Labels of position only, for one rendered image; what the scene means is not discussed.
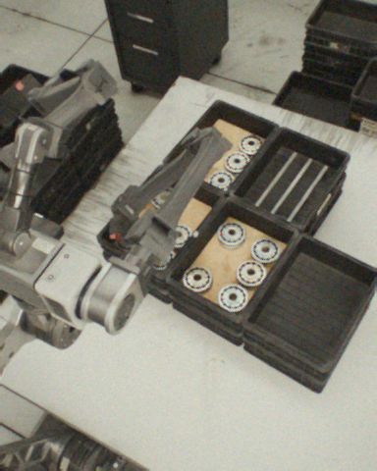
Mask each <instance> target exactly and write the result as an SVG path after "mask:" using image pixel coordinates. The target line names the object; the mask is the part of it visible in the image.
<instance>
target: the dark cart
mask: <svg viewBox="0 0 377 471"><path fill-rule="evenodd" d="M104 4H105V8H106V14H107V19H109V24H110V28H111V33H112V38H113V43H114V48H115V53H116V58H117V62H119V68H120V72H121V78H122V79H123V80H126V81H130V82H131V84H132V91H133V92H136V93H139V92H140V91H141V90H142V88H143V87H146V88H149V89H152V90H156V91H159V92H162V93H167V92H168V90H169V89H170V88H171V87H172V85H173V84H174V82H175V80H176V79H178V78H179V77H180V76H182V77H185V78H188V79H194V80H197V81H199V80H200V78H201V77H202V76H204V74H205V72H206V71H207V69H208V68H209V67H210V65H211V64H212V63H219V62H220V58H221V54H222V49H223V47H224V46H225V45H226V43H228V42H229V41H230V37H229V0H104Z"/></svg>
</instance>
